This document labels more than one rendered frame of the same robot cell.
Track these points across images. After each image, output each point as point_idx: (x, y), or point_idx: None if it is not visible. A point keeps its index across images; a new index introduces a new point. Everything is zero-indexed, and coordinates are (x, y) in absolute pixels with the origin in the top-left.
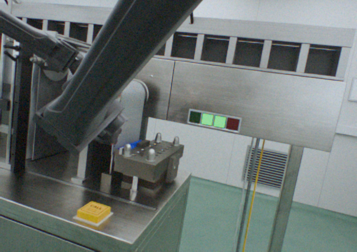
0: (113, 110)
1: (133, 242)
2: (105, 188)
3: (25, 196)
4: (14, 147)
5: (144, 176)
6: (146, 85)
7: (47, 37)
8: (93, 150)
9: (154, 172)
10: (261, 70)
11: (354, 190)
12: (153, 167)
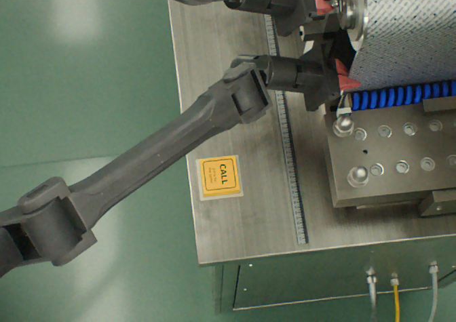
0: (43, 255)
1: (200, 263)
2: (307, 128)
3: (197, 60)
4: None
5: (330, 188)
6: None
7: None
8: (331, 55)
9: (340, 203)
10: None
11: None
12: (336, 198)
